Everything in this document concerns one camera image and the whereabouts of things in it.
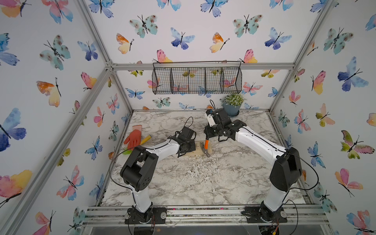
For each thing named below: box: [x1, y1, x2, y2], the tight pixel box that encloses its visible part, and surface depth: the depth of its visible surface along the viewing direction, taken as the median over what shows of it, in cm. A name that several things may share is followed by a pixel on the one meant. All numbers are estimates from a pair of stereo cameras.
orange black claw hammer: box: [200, 137, 211, 158], surface depth 91 cm
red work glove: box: [123, 124, 142, 151], surface depth 104 cm
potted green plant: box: [223, 93, 245, 117], surface depth 110 cm
